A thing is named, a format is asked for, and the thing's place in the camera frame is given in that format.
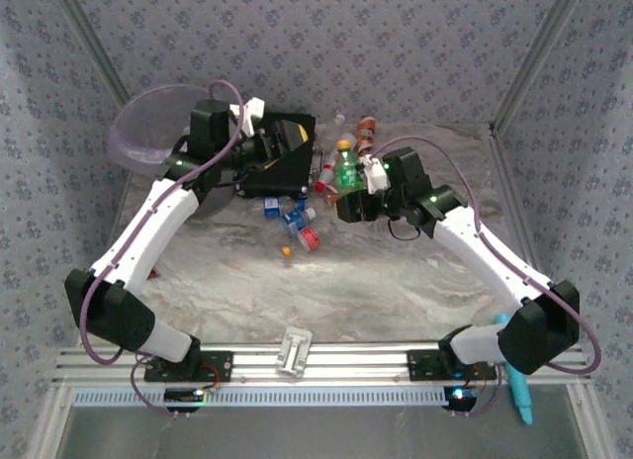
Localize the green plastic bottle yellow cap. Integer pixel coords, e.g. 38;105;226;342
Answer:
333;139;373;196

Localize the white bottle red cap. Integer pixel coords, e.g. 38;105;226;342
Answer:
315;131;358;192

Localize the clear bottle red label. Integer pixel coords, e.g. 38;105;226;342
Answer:
296;225;331;253

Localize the small blue label bottle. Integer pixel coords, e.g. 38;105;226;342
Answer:
252;196;282;220

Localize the blue label bottle white cap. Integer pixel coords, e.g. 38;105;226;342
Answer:
281;206;317;235

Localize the brown white label bottle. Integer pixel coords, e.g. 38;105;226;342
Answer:
356;115;377;156

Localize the translucent purple plastic bin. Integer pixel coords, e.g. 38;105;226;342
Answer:
107;83;238;222

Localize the black hard case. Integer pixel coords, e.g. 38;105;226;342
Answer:
235;112;326;201

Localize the right black controller board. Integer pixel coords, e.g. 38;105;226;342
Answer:
443;385;479;413

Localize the black controller board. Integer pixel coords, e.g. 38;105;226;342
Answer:
163;387;207;413
443;385;479;413

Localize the left black controller board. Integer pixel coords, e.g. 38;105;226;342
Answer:
163;387;207;413

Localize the cyan marker pen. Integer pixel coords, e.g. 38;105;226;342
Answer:
494;313;535;426

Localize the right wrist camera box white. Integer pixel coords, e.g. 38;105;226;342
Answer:
356;153;393;194

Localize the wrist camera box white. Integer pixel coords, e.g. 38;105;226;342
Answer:
228;96;267;138
356;153;393;194

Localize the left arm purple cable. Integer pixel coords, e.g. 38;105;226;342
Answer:
80;80;246;419

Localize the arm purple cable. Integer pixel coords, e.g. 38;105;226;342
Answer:
368;136;603;419
80;80;246;419

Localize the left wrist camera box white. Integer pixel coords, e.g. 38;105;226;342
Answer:
228;96;267;138

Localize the aluminium table edge rail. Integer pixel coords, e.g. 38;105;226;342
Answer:
487;125;555;287

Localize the aluminium mounting rail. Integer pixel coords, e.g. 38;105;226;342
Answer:
51;343;592;385

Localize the white plastic bracket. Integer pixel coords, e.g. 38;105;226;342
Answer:
276;325;314;379

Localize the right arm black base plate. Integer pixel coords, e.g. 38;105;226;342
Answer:
407;348;498;382

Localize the white slotted cable duct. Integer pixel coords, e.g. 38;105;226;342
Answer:
71;385;454;409

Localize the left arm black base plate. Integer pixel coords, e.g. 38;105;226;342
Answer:
143;350;234;384

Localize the aluminium frame post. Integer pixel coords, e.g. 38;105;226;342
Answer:
492;0;589;134

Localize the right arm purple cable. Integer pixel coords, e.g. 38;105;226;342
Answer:
368;136;603;419

